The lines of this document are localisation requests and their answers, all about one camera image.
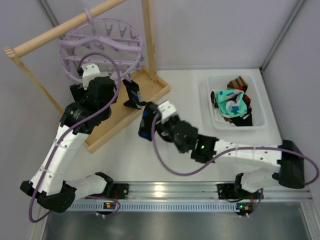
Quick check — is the black sport sock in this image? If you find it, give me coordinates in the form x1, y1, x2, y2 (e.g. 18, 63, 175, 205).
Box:
122, 79, 147, 110
138, 101, 161, 142

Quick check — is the purple round clip hanger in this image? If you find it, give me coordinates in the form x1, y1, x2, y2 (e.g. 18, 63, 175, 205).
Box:
59, 8, 145, 83

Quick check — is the mint green sock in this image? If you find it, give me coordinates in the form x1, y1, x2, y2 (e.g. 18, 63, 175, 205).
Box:
216, 89, 248, 119
214, 90, 234, 104

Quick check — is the brown striped sock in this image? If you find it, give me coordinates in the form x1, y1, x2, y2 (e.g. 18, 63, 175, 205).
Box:
227, 76, 248, 92

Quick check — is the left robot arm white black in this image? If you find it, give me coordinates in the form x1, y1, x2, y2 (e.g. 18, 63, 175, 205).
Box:
20, 76, 117, 213

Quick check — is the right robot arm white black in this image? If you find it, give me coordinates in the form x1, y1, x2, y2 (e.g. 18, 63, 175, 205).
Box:
151, 119, 306, 194

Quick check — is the wooden hanging rack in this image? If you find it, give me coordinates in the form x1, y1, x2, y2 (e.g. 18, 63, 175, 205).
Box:
4, 0, 170, 153

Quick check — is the mint green sock in basket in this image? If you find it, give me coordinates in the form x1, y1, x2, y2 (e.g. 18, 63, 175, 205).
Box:
214, 90, 234, 104

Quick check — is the white plastic basket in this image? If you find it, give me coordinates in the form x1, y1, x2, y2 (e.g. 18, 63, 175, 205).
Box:
198, 74, 267, 131

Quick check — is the black white striped sock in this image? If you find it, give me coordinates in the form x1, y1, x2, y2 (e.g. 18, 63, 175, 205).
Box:
231, 114, 253, 127

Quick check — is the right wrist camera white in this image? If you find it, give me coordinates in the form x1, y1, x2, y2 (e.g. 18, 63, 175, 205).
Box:
157, 100, 179, 124

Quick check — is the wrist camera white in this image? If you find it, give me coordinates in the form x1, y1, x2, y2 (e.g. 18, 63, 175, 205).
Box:
81, 63, 101, 90
157, 100, 179, 124

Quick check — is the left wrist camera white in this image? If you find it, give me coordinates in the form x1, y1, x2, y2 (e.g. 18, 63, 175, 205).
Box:
81, 63, 101, 90

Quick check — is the aluminium mounting rail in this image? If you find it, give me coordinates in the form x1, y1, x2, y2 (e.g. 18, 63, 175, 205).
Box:
72, 181, 313, 201

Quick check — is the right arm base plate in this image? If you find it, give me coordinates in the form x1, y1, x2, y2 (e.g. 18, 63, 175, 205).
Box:
216, 183, 261, 203

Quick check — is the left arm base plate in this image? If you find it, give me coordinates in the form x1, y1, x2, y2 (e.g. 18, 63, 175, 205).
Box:
110, 183, 130, 200

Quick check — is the white slotted cable duct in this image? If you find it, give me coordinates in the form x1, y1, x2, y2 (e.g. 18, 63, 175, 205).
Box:
68, 201, 251, 213

